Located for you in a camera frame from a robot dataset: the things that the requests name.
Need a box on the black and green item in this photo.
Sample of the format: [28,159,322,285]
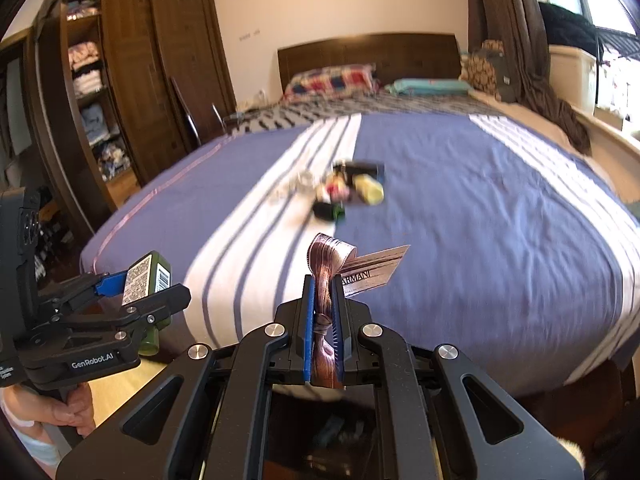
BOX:
[311,200,347,222]

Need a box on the white storage box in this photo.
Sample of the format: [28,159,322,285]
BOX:
[547,44,601,116]

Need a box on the teal pillow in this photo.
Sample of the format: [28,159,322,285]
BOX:
[385,77,473,97]

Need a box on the brown curtain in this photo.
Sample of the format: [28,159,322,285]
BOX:
[465,0,593,156]

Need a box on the person's left hand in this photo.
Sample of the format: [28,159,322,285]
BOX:
[0,384,97,438]

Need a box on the plaid pillow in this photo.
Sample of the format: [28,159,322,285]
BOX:
[282,63,378,103]

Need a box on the blue white striped blanket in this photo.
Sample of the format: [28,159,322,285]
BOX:
[80,112,640,401]

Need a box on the grey patterned bedsheet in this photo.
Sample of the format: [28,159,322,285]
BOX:
[235,91,501,133]

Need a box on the wooden headboard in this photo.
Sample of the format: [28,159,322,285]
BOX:
[277,33,463,93]

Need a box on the green bottle with white label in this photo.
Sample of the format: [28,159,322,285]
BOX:
[121,251,174,356]

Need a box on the pink white folded clothes stack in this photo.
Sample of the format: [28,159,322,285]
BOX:
[67,41,101,71]

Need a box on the person's left forearm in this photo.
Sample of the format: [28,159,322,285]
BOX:
[0,410,66,476]

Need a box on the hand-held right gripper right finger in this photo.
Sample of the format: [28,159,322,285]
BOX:
[332,275,587,480]

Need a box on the dark wooden wardrobe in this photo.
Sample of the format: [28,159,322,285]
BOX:
[25,0,238,231]

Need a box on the brown satin ribbon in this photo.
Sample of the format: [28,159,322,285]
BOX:
[305,232,412,390]

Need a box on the light blue folded clothes stack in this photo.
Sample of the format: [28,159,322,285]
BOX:
[80,104,121,147]

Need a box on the colourful folded clothes stack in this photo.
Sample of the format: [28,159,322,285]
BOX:
[97,141,132,181]

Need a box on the yellow bottle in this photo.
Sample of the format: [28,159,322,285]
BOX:
[352,174,386,206]

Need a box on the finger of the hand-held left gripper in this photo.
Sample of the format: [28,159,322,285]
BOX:
[30,284,193,357]
[39,270,133,317]

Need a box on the chrome frame chair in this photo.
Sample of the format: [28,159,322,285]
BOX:
[211,102,256,136]

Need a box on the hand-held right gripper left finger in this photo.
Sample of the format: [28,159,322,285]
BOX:
[56,275,317,480]

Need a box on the brown patterned cushion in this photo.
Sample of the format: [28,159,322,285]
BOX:
[460,40,501,98]

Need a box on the small colourful packet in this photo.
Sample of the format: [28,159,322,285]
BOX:
[315,172,353,203]

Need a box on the clear plastic case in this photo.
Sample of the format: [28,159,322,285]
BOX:
[269,170,321,205]

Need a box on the black cloth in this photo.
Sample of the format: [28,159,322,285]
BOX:
[537,2,601,58]

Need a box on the black packet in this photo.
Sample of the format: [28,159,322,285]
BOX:
[345,160,387,186]

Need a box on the grey backpack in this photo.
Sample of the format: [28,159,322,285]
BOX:
[482,47,523,103]

